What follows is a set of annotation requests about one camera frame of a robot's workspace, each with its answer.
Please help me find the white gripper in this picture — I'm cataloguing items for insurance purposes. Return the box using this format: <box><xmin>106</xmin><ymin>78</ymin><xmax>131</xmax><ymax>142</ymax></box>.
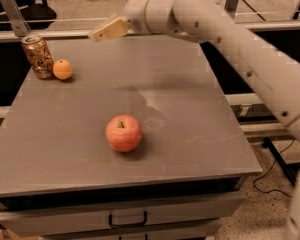
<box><xmin>88</xmin><ymin>0</ymin><xmax>151</xmax><ymax>42</ymax></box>

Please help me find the small orange fruit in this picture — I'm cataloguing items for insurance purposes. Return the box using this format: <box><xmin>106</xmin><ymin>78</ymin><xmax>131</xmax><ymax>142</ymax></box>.
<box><xmin>53</xmin><ymin>59</ymin><xmax>73</xmax><ymax>80</ymax></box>

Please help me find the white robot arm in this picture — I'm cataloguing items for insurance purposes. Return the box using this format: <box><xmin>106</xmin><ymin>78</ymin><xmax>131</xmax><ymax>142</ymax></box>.
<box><xmin>89</xmin><ymin>0</ymin><xmax>300</xmax><ymax>143</ymax></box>

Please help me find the orange soda can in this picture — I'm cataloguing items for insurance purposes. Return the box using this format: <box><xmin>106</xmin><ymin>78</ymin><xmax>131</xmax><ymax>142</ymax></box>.
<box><xmin>21</xmin><ymin>34</ymin><xmax>53</xmax><ymax>79</ymax></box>

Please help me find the black office chair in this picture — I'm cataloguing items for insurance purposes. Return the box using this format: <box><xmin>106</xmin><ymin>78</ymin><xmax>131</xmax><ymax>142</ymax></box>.
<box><xmin>0</xmin><ymin>0</ymin><xmax>58</xmax><ymax>31</ymax></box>

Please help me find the red apple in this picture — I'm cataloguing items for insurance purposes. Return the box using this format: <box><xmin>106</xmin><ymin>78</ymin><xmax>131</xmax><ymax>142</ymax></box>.
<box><xmin>106</xmin><ymin>115</ymin><xmax>143</xmax><ymax>153</ymax></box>

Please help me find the black stand leg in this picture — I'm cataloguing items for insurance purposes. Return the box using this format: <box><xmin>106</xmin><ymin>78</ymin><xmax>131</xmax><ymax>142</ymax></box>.
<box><xmin>262</xmin><ymin>137</ymin><xmax>300</xmax><ymax>186</ymax></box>

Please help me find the lower grey drawer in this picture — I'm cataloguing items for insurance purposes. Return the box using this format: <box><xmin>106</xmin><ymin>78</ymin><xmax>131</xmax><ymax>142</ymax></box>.
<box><xmin>41</xmin><ymin>219</ymin><xmax>221</xmax><ymax>240</ymax></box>

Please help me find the left metal bracket post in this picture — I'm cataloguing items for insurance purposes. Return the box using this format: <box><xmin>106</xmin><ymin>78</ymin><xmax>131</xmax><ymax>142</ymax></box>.
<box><xmin>0</xmin><ymin>0</ymin><xmax>30</xmax><ymax>37</ymax></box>

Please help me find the black floor cable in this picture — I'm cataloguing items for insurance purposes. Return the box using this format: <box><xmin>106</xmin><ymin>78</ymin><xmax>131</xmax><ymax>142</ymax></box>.
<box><xmin>252</xmin><ymin>139</ymin><xmax>296</xmax><ymax>198</ymax></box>

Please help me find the grey drawer with black handle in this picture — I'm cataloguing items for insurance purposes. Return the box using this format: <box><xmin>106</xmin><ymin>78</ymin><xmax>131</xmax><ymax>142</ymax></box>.
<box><xmin>0</xmin><ymin>191</ymin><xmax>245</xmax><ymax>237</ymax></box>

